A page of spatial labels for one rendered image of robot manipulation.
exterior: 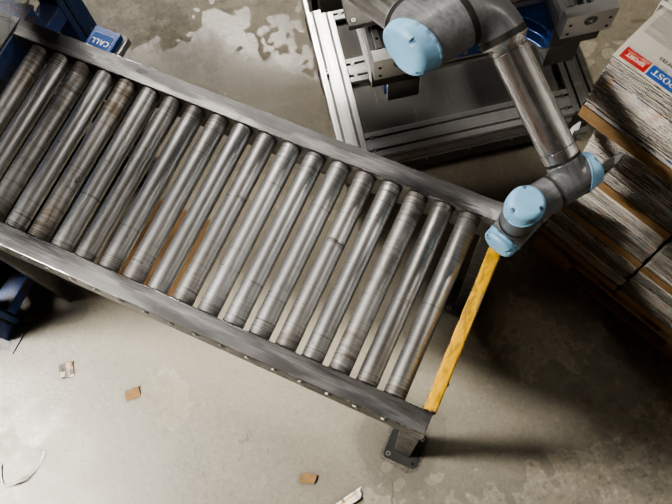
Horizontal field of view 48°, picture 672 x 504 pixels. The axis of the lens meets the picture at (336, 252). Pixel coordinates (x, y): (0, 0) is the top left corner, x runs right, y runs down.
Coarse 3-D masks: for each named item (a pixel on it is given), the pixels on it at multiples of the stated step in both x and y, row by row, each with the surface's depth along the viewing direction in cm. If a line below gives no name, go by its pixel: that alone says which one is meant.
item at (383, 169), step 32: (32, 32) 194; (96, 64) 190; (128, 64) 190; (160, 96) 190; (192, 96) 186; (224, 96) 185; (256, 128) 182; (288, 128) 181; (352, 160) 178; (384, 160) 177; (448, 192) 174; (480, 224) 176
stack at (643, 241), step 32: (640, 192) 180; (576, 224) 218; (608, 224) 203; (640, 224) 190; (544, 256) 250; (608, 256) 217; (640, 256) 203; (608, 288) 234; (640, 288) 217; (640, 320) 232
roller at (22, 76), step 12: (36, 48) 193; (24, 60) 192; (36, 60) 192; (24, 72) 191; (36, 72) 193; (12, 84) 190; (24, 84) 191; (0, 96) 189; (12, 96) 189; (24, 96) 192; (0, 108) 188; (12, 108) 190; (0, 120) 188; (0, 132) 189
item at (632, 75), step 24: (648, 24) 154; (624, 48) 152; (648, 48) 152; (624, 72) 153; (648, 72) 150; (600, 96) 164; (624, 96) 158; (648, 96) 153; (624, 120) 163; (648, 120) 158; (648, 144) 163
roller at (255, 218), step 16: (288, 144) 180; (288, 160) 179; (272, 176) 178; (288, 176) 180; (272, 192) 177; (256, 208) 175; (272, 208) 178; (240, 224) 176; (256, 224) 175; (240, 240) 173; (224, 256) 173; (240, 256) 173; (224, 272) 171; (208, 288) 171; (224, 288) 170; (208, 304) 169
